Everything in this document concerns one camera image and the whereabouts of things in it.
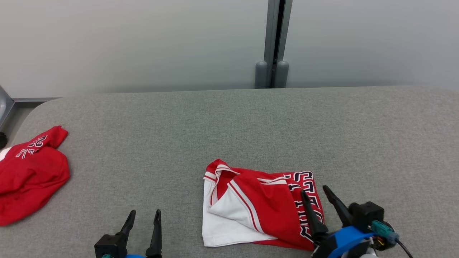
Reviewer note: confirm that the black round wheel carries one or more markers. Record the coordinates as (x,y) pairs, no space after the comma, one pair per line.
(2,140)

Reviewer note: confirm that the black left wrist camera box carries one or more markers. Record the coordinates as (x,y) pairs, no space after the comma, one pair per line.
(111,245)

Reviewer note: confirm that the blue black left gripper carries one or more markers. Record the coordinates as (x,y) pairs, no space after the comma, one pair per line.
(134,256)

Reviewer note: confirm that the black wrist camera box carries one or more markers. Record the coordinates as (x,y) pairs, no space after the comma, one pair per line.
(365,215)
(111,245)

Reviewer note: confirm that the grey metal partition post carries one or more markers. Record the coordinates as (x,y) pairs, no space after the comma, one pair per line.
(274,43)

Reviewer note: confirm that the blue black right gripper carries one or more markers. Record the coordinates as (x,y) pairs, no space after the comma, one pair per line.
(344,242)

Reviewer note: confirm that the red and white garment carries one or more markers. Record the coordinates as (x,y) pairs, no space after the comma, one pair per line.
(265,208)

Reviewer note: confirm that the red garment with lettering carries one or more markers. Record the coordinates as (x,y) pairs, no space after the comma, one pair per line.
(32,179)

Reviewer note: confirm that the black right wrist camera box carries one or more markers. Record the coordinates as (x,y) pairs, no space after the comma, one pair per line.
(365,215)

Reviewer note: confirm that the grey metal frame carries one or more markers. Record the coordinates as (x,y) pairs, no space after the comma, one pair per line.
(21,102)

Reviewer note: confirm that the white grey robot right arm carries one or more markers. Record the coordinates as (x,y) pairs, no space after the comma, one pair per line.
(367,253)

